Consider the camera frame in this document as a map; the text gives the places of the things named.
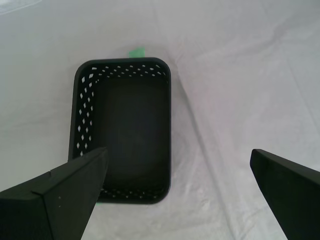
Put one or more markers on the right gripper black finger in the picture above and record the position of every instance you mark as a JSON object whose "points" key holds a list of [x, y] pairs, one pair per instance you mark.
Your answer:
{"points": [[50, 205], [295, 200]]}

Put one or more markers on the black perforated plastic basket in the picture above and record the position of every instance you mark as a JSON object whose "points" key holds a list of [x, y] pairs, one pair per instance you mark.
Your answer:
{"points": [[137, 112]]}

